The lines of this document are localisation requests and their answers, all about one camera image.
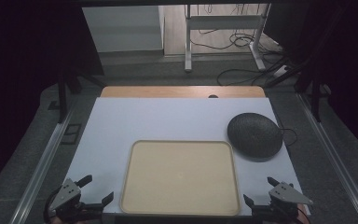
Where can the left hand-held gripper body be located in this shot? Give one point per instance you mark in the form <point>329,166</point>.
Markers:
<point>65,194</point>

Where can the black metal stand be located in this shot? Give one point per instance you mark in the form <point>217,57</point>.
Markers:
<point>62,96</point>
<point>316,99</point>

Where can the white cabinet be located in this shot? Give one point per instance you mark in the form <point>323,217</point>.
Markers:
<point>124,29</point>

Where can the white power strip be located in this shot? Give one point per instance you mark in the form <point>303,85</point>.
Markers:
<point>280,71</point>

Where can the white table cover board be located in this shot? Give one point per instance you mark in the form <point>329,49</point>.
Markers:
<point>167,118</point>

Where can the white metal desk frame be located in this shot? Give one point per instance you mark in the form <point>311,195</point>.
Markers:
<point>187,46</point>

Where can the black floor plate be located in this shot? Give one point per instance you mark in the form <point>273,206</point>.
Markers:
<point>71,133</point>

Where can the person's right hand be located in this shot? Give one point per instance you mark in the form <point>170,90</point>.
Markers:
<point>305,215</point>

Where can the silver metal floor rail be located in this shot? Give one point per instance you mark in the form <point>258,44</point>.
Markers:
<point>338,161</point>
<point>40,168</point>

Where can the beige rectangular tray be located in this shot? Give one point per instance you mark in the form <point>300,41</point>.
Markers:
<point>180,177</point>

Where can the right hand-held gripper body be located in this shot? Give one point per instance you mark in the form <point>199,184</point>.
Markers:
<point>287,194</point>

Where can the black table grommet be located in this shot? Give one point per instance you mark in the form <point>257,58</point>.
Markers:
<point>213,96</point>

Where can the person's left hand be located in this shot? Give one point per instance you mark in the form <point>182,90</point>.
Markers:
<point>57,221</point>

